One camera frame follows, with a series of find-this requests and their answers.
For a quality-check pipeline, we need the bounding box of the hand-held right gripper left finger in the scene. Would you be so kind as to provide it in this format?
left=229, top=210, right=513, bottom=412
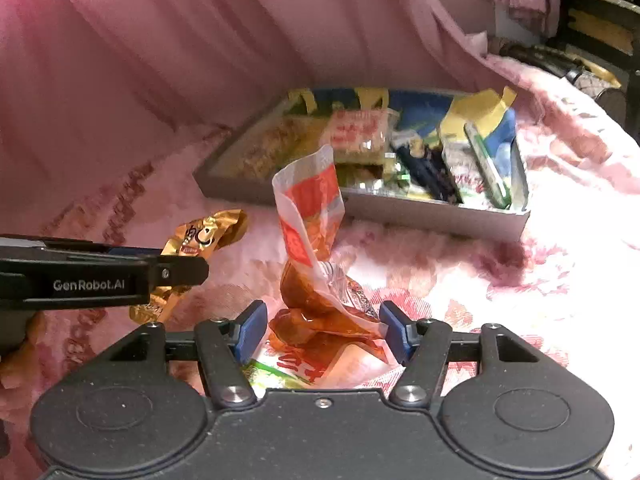
left=107, top=300, right=268, bottom=408

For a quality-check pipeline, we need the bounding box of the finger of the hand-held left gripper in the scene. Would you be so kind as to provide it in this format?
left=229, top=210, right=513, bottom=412
left=107, top=244, right=210, bottom=287

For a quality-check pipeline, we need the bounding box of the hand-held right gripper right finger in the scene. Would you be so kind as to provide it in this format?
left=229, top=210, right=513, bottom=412
left=379, top=300, right=541, bottom=408

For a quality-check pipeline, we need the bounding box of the golden crinkled wrapper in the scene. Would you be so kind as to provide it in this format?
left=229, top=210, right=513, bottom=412
left=129, top=209, right=248, bottom=323

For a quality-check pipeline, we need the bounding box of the grey cardboard box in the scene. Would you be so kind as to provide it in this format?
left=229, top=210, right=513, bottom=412
left=192, top=87, right=532, bottom=243

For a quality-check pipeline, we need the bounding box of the orange white snack packet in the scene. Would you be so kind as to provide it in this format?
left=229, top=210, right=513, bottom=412
left=267, top=144, right=396, bottom=363

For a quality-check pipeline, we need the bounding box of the yellow noodle snack packet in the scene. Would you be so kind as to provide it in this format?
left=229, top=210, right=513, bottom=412
left=235, top=115, right=326, bottom=181

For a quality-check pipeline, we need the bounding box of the green sausage stick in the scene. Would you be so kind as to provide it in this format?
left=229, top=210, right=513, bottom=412
left=464, top=122, right=512, bottom=209

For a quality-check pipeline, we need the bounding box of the clear rice cake packet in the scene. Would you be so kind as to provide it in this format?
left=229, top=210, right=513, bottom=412
left=322, top=109, right=393, bottom=163

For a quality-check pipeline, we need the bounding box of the pale snack packet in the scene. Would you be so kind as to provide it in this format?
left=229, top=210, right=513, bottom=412
left=242, top=340, right=401, bottom=391

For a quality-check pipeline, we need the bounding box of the pink floral blanket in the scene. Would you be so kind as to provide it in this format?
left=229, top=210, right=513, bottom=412
left=0, top=52, right=640, bottom=480

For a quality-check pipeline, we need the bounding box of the dark blue stick packet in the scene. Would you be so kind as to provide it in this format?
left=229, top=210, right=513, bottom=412
left=400, top=142, right=461, bottom=201

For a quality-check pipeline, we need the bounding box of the yellow blue printed paper lining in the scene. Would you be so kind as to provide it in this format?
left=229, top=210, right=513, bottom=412
left=287, top=87, right=518, bottom=161

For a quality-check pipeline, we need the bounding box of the pink curtain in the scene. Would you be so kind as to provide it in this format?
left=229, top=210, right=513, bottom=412
left=0, top=0, right=608, bottom=136

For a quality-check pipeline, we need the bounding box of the patterned handbag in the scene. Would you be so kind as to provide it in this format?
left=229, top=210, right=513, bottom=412
left=565, top=62, right=626, bottom=101

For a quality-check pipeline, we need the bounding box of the dark wooden furniture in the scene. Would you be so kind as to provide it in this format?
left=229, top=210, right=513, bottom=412
left=547, top=0, right=640, bottom=126

